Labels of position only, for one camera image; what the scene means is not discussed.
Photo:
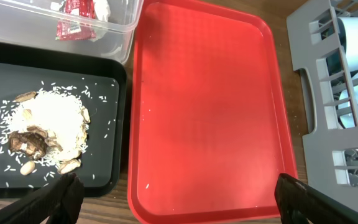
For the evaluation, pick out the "white napkin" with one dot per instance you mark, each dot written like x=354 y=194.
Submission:
x=102 y=10

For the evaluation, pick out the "red serving tray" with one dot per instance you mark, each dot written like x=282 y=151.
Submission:
x=209 y=128

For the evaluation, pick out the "red snack wrapper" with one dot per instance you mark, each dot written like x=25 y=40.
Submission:
x=71 y=30

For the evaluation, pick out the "clear plastic bin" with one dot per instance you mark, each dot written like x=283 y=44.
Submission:
x=34 y=23

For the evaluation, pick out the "rice and food scraps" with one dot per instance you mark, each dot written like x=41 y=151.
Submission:
x=48 y=129

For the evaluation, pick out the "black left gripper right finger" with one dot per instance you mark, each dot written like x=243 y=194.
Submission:
x=300 y=203

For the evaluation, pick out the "black plastic tray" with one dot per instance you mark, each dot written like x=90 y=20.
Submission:
x=100 y=86

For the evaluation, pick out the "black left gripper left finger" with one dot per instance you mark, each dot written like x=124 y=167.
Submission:
x=56 y=203

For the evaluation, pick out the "light blue bowl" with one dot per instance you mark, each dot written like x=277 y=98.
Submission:
x=348 y=35

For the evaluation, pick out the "grey dishwasher rack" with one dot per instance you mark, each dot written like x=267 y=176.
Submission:
x=331 y=151

